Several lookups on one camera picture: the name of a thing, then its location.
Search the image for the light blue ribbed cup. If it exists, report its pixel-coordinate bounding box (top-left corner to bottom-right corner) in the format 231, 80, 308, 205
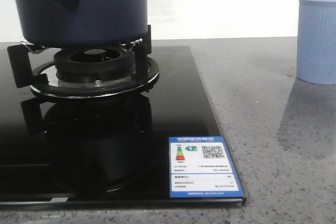
297, 0, 335, 84

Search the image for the right burner with pot support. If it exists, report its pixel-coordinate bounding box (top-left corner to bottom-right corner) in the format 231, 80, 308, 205
7, 26, 159, 100

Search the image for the dark blue cooking pot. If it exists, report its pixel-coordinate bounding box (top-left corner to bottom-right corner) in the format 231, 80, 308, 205
15, 0, 148, 48

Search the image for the blue energy label sticker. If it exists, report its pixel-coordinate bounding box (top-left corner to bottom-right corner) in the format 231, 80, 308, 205
169, 136, 244, 199

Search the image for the black glass gas stove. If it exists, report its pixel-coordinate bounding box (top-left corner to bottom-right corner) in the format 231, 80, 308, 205
0, 41, 247, 206

